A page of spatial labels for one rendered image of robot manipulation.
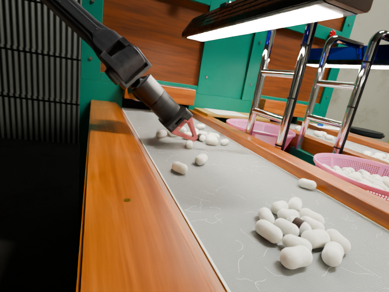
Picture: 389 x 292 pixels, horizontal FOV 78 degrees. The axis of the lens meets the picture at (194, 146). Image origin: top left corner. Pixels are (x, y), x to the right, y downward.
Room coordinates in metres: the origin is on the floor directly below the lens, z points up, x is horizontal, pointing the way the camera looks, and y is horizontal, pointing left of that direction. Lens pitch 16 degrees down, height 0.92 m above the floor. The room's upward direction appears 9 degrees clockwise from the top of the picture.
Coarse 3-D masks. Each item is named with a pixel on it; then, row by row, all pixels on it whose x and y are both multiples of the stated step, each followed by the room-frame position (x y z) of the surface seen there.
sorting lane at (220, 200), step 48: (144, 144) 0.55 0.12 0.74; (192, 192) 0.35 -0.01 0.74; (240, 192) 0.37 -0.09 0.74; (288, 192) 0.41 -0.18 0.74; (240, 240) 0.24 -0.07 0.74; (384, 240) 0.30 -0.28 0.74; (240, 288) 0.18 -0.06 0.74; (288, 288) 0.18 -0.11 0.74; (336, 288) 0.19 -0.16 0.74; (384, 288) 0.20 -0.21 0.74
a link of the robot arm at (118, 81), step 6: (144, 66) 0.58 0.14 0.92; (150, 66) 0.56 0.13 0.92; (108, 72) 0.52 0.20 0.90; (114, 72) 0.52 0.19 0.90; (138, 72) 0.56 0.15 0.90; (144, 72) 0.55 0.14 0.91; (114, 78) 0.52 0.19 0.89; (132, 78) 0.55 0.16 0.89; (138, 78) 0.60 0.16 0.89; (120, 84) 0.53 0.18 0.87; (126, 84) 0.53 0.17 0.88; (132, 84) 0.59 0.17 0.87; (132, 96) 0.61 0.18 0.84
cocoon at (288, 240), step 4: (284, 236) 0.25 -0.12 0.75; (288, 236) 0.24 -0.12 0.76; (292, 236) 0.24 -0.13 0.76; (296, 236) 0.24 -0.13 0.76; (284, 240) 0.24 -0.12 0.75; (288, 240) 0.24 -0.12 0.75; (292, 240) 0.24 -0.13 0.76; (296, 240) 0.24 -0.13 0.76; (300, 240) 0.24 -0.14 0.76; (304, 240) 0.24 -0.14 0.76; (308, 240) 0.24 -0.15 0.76; (284, 244) 0.24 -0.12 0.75; (288, 244) 0.24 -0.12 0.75; (292, 244) 0.23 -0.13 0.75; (296, 244) 0.23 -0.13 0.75; (300, 244) 0.23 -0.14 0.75; (304, 244) 0.23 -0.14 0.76; (308, 244) 0.23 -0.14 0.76; (308, 248) 0.23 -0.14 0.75
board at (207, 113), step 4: (196, 108) 1.11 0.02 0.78; (200, 108) 1.12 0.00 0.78; (200, 112) 1.06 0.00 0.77; (204, 112) 1.02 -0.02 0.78; (208, 112) 1.03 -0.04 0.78; (212, 112) 1.05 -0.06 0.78; (240, 112) 1.22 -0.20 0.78; (212, 116) 1.01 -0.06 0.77; (216, 116) 1.01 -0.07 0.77; (220, 116) 1.02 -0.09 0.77; (224, 116) 1.03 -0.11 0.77; (228, 116) 1.04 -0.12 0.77; (232, 116) 1.04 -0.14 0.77; (236, 116) 1.05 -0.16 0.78; (240, 116) 1.07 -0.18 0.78; (248, 116) 1.11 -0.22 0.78; (256, 116) 1.16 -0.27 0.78; (260, 116) 1.19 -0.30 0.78; (256, 120) 1.10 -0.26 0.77; (260, 120) 1.11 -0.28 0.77; (264, 120) 1.12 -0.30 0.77; (268, 120) 1.13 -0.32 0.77
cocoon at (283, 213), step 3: (279, 210) 0.31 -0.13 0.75; (282, 210) 0.30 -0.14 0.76; (285, 210) 0.30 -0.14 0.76; (288, 210) 0.30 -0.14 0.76; (291, 210) 0.31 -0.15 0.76; (294, 210) 0.31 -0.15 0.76; (279, 213) 0.30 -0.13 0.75; (282, 213) 0.30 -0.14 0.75; (285, 213) 0.30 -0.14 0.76; (288, 213) 0.30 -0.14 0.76; (291, 213) 0.30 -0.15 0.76; (294, 213) 0.30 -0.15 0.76; (297, 213) 0.30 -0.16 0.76; (279, 216) 0.30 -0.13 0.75; (282, 216) 0.30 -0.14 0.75; (285, 216) 0.30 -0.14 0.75; (288, 216) 0.30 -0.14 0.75; (297, 216) 0.30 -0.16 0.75; (285, 219) 0.30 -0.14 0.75
